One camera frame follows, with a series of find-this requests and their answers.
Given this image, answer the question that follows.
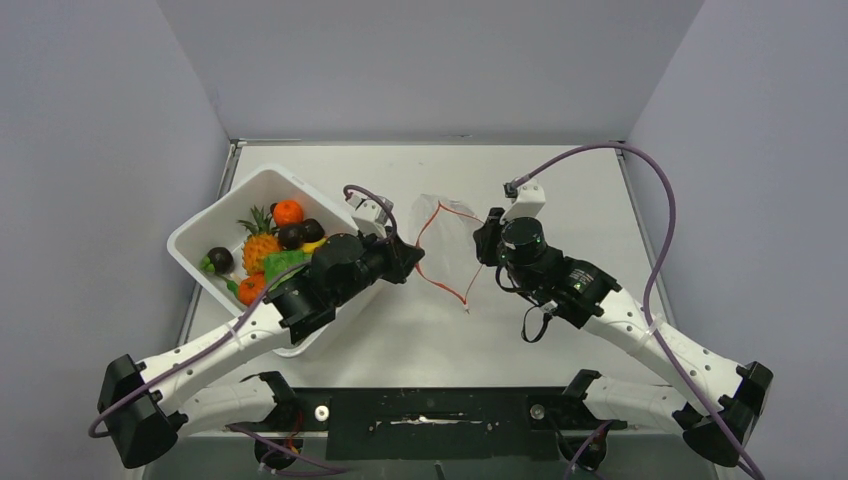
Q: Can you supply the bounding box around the green lettuce head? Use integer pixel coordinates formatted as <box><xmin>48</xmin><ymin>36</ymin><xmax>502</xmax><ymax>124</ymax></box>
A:
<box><xmin>263</xmin><ymin>250</ymin><xmax>311</xmax><ymax>282</ymax></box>

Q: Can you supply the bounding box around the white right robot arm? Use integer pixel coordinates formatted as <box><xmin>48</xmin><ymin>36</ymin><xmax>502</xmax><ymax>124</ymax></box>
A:
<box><xmin>473</xmin><ymin>207</ymin><xmax>774</xmax><ymax>468</ymax></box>

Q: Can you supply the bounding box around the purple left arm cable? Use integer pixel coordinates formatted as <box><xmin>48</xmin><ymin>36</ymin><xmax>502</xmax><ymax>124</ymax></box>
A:
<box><xmin>87</xmin><ymin>184</ymin><xmax>399</xmax><ymax>478</ymax></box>

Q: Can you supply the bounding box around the clear orange-zip bag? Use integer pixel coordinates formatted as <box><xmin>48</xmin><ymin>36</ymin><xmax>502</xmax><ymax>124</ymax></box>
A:
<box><xmin>411</xmin><ymin>194</ymin><xmax>483</xmax><ymax>314</ymax></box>

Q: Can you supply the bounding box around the white plastic food bin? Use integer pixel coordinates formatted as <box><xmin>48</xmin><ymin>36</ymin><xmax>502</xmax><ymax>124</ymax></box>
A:
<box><xmin>167</xmin><ymin>164</ymin><xmax>387</xmax><ymax>358</ymax></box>

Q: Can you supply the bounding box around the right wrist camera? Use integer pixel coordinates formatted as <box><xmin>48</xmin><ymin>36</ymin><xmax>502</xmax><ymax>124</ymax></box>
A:
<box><xmin>501</xmin><ymin>179</ymin><xmax>546</xmax><ymax>224</ymax></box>

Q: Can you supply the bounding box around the yellow banana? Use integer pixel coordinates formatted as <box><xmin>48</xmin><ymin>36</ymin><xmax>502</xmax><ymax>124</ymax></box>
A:
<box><xmin>300</xmin><ymin>237</ymin><xmax>328</xmax><ymax>255</ymax></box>

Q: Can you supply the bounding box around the toy pineapple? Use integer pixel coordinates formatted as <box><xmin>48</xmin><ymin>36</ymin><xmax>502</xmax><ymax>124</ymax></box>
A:
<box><xmin>237</xmin><ymin>206</ymin><xmax>282</xmax><ymax>276</ymax></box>

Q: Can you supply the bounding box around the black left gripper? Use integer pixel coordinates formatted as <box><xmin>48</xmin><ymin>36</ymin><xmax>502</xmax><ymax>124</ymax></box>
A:
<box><xmin>332</xmin><ymin>223</ymin><xmax>424</xmax><ymax>307</ymax></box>

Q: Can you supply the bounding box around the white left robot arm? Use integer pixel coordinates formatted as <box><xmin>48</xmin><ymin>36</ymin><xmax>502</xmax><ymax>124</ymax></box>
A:
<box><xmin>88</xmin><ymin>233</ymin><xmax>425</xmax><ymax>469</ymax></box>

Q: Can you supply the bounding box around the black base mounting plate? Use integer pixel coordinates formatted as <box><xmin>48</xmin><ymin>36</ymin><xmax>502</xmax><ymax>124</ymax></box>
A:
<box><xmin>257</xmin><ymin>387</ymin><xmax>601</xmax><ymax>461</ymax></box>

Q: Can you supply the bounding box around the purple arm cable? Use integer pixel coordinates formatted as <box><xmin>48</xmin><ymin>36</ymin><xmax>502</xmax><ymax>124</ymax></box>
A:
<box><xmin>510</xmin><ymin>142</ymin><xmax>766</xmax><ymax>480</ymax></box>
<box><xmin>87</xmin><ymin>184</ymin><xmax>399</xmax><ymax>478</ymax></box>

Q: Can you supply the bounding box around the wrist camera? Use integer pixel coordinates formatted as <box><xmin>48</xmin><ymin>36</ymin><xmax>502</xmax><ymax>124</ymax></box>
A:
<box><xmin>346</xmin><ymin>193</ymin><xmax>389</xmax><ymax>239</ymax></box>
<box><xmin>501</xmin><ymin>179</ymin><xmax>546</xmax><ymax>224</ymax></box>

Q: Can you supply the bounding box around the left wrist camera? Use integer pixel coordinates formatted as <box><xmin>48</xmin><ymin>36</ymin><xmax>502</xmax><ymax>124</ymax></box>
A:
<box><xmin>346</xmin><ymin>193</ymin><xmax>389</xmax><ymax>239</ymax></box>

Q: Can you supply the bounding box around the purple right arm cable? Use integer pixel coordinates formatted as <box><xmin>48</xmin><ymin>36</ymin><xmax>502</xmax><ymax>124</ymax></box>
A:
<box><xmin>510</xmin><ymin>142</ymin><xmax>766</xmax><ymax>480</ymax></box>

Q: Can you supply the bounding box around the dark mangosteen with green leaves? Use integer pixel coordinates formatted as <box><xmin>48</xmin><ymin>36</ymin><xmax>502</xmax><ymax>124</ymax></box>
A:
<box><xmin>199</xmin><ymin>247</ymin><xmax>235</xmax><ymax>275</ymax></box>

